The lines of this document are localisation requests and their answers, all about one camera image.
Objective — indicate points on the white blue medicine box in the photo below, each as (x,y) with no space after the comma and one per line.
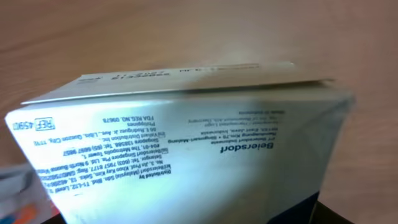
(228,144)

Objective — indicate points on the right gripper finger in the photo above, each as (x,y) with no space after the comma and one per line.
(324,215)

